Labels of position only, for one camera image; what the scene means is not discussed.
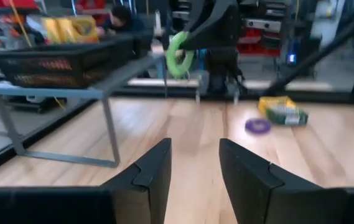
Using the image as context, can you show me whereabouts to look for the purple coil bracelet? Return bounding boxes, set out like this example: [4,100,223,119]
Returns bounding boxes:
[244,118,272,136]

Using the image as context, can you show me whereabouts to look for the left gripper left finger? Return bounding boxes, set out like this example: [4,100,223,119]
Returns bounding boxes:
[0,138,173,224]

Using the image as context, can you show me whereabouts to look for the green coil bracelet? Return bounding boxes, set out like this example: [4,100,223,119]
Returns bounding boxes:
[165,30,195,78]

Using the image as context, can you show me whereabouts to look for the grey metal shelf riser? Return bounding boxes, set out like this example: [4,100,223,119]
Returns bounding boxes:
[0,52,169,169]

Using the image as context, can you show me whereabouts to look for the red storage bins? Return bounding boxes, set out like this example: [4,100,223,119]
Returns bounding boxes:
[237,27,282,57]

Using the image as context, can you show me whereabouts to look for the person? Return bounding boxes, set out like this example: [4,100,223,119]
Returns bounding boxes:
[95,4,148,35]

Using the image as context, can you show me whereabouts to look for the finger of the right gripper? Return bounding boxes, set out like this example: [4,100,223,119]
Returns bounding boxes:
[183,0,217,32]
[179,2,227,50]

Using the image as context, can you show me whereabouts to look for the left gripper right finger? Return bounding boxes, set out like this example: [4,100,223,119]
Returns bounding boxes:
[219,138,354,224]

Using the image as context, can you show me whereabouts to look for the black table frame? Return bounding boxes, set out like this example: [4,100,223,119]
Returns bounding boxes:
[0,12,354,180]

